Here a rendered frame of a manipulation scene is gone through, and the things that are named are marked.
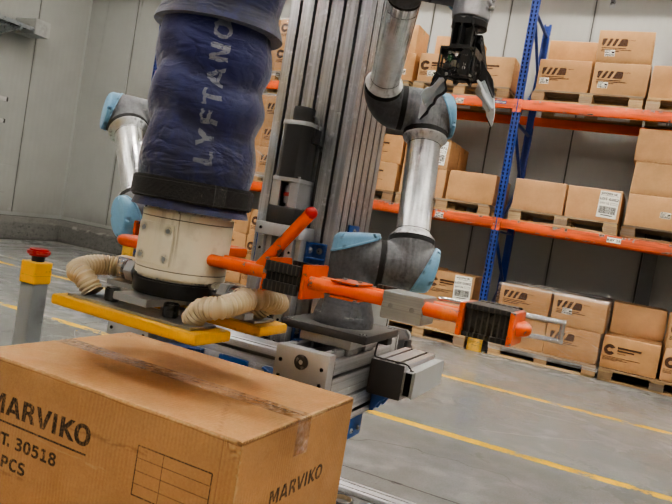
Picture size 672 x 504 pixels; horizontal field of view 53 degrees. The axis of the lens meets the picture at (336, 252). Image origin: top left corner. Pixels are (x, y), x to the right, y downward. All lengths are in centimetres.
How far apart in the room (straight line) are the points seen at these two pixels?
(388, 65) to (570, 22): 841
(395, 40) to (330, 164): 42
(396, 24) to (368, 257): 53
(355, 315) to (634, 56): 708
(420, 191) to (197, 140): 68
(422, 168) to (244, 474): 94
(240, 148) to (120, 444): 55
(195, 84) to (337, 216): 74
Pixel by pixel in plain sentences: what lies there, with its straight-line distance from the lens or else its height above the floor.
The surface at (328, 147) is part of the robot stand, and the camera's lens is 187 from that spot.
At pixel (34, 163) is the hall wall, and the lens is 1319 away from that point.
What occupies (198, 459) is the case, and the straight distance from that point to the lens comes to 110.
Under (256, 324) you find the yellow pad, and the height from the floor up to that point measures 107.
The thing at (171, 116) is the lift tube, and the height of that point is 142.
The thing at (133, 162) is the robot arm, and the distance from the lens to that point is 196.
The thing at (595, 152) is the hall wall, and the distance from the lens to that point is 957.
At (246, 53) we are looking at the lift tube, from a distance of 126.
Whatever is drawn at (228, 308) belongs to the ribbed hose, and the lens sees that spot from 114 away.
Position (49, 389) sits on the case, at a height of 92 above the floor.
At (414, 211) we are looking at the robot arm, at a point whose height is 134.
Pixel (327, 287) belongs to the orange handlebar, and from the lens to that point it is 112.
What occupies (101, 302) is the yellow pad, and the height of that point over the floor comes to 108.
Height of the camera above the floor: 129
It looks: 3 degrees down
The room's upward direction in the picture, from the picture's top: 10 degrees clockwise
